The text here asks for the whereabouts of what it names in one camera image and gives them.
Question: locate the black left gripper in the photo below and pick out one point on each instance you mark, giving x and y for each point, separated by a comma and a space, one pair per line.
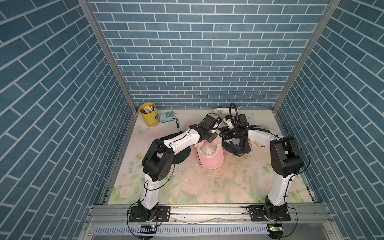
213, 135

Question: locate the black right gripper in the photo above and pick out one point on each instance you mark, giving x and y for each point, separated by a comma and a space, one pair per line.
226, 135

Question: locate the pink baseball cap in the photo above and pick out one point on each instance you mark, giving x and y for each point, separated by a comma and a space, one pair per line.
211, 155

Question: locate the beige baseball cap with text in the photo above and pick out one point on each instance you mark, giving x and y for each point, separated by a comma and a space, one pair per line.
261, 150

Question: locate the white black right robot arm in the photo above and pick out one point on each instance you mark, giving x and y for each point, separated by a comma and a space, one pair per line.
286, 160

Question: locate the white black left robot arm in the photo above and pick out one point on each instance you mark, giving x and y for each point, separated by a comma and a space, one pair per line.
160, 157

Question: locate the black cap with mesh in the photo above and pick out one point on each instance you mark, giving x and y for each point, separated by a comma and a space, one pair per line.
237, 147

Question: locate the cream cap at back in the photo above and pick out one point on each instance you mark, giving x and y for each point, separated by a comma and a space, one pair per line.
225, 113

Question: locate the black baseball cap left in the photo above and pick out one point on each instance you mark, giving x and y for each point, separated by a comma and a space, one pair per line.
182, 155

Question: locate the black marker pen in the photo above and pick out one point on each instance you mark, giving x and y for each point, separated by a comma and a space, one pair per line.
177, 121

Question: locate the teal desk calculator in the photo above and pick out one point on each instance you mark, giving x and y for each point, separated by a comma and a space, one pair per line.
167, 117

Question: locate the yellow pen holder cup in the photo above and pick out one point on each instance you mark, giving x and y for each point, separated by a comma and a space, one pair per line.
150, 114

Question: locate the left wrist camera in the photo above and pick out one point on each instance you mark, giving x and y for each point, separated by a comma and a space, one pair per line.
223, 121

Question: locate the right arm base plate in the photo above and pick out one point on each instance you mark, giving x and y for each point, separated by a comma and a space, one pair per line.
263, 213

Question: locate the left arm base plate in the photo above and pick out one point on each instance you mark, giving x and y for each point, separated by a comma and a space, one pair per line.
140, 214

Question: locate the aluminium front rail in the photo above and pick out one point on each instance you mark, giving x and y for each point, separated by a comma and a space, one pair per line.
311, 221

